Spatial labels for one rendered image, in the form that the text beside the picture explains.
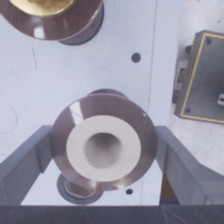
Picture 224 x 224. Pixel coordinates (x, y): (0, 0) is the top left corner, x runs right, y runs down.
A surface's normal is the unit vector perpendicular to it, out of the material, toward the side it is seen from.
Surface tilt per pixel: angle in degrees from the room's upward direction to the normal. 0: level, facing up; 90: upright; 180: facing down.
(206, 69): 0
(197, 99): 0
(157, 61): 11
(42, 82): 0
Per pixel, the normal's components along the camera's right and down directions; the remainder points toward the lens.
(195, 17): 0.01, 0.29
